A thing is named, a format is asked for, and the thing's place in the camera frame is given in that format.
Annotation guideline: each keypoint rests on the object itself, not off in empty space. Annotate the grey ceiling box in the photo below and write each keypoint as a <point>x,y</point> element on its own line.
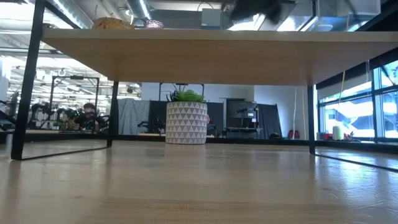
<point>211,17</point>

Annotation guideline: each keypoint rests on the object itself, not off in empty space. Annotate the wooden shelf black metal legs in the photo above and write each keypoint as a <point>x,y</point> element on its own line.
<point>217,56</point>

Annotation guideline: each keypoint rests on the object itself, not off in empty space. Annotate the black equipment cabinet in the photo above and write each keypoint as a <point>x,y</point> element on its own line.
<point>241,118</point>

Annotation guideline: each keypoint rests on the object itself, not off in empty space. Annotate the red object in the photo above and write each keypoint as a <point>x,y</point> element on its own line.
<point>293,134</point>

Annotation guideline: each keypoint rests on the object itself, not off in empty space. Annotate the potted succulent white patterned pot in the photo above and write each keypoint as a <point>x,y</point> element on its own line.
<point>186,124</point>

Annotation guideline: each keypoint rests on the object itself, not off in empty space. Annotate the small red box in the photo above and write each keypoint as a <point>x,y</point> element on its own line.
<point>327,137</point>

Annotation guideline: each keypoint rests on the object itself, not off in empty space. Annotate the pale green paper roll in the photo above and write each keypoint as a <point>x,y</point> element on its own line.
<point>337,133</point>

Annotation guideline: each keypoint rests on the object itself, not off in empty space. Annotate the grey fabric cover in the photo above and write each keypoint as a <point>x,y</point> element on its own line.
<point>133,116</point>

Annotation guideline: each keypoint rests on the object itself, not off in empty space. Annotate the person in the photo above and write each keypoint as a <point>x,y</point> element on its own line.
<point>88,118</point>

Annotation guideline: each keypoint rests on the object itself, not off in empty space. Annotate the silver rectangular air duct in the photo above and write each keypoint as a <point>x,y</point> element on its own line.
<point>357,9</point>

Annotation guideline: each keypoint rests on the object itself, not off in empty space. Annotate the silver round ventilation duct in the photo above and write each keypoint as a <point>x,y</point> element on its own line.
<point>138,9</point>
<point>77,15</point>

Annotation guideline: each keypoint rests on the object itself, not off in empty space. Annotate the black aluminium table frame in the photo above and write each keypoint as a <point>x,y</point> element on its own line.
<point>248,141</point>

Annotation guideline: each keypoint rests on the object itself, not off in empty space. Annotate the black-framed window wall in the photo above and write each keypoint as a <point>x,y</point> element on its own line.
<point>351,115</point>

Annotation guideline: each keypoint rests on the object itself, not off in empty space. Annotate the black metal gantry frame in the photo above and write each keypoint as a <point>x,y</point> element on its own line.
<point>74,77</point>

